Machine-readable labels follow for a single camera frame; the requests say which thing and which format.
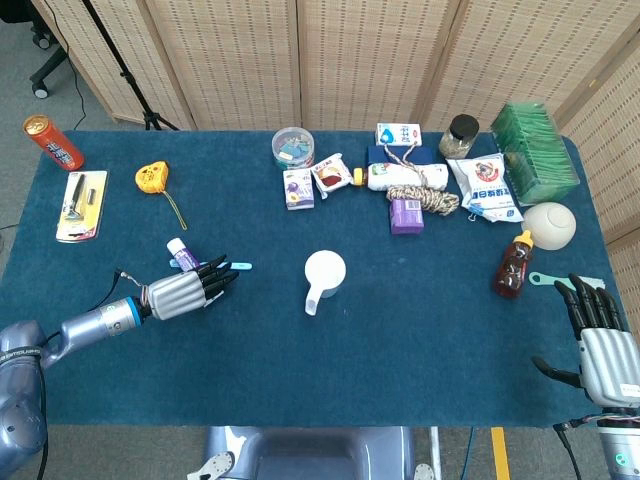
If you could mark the glass jar black lid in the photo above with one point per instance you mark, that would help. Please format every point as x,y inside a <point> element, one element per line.
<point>457,142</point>

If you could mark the yellow tape measure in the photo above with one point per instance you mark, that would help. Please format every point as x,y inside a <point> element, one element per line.
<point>150,177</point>

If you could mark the yellow capped white label bottle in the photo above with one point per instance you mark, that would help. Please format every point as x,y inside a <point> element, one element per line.
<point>400,175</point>

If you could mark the blue-grey robot torso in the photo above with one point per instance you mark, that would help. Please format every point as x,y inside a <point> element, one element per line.
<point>310,455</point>

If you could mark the blue table cloth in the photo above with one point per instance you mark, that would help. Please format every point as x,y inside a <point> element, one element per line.
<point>350,360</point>

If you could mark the light blue toothbrush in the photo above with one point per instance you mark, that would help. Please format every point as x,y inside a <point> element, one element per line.
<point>242,265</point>

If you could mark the white red snack packet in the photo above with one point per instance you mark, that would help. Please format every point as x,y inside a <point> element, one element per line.
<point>330,175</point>

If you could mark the dark blue flat box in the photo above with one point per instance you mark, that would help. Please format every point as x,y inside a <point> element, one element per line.
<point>377,154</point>

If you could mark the clear round jar of clips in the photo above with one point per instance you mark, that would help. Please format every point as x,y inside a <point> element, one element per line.
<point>292,147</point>

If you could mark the small white purple carton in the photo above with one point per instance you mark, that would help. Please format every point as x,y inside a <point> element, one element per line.
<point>298,189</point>

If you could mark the teal scrub brush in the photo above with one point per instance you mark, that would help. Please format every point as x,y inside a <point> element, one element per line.
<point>545,278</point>

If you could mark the razor on yellow card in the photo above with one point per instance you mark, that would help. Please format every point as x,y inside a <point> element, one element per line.
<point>82,205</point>

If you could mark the small binder clip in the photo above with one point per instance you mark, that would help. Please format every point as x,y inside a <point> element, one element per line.
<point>472,216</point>

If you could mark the clear box green packets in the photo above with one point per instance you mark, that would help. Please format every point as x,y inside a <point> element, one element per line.
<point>535,155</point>

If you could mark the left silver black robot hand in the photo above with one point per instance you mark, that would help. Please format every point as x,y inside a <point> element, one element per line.
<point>175,295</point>

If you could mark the red drink can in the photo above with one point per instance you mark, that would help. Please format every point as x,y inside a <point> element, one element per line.
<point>55,145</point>

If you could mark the purple white toothpaste tube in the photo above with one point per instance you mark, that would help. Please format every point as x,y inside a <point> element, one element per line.
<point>182,255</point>

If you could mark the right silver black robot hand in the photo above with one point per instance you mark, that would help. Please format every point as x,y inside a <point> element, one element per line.
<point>607,360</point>

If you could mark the cream upturned bowl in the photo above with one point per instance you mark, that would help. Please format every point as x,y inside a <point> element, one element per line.
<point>547,225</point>

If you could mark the white bag blue print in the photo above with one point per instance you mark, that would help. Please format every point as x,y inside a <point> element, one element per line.
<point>487,185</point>

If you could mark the purple wrapped box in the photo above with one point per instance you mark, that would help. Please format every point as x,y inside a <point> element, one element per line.
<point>406,217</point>

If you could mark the black tripod stand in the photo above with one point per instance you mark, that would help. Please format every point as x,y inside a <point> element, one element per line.
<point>120,65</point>

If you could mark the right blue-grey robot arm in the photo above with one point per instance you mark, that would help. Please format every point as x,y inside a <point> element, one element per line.
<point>622,450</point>

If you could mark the amber honey squeeze bottle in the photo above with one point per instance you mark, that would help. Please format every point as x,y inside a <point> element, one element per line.
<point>512,270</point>

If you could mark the black office chair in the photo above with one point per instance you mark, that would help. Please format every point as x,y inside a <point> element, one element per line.
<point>47,65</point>

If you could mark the white blue milk carton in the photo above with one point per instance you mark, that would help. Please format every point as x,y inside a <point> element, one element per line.
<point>400,134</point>

